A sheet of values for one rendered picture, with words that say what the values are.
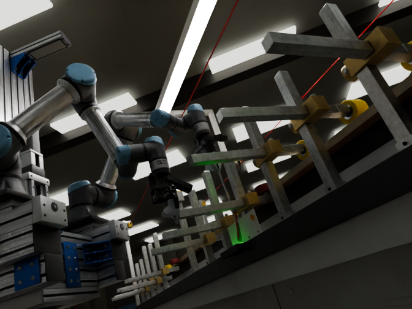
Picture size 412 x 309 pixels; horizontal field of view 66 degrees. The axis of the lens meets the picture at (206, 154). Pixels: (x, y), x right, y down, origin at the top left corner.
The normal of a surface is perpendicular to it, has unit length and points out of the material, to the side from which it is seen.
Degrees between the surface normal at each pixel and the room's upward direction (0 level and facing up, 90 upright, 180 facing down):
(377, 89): 90
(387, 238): 90
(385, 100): 90
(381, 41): 90
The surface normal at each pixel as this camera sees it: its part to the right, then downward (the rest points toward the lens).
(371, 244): -0.90, 0.09
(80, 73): 0.37, -0.56
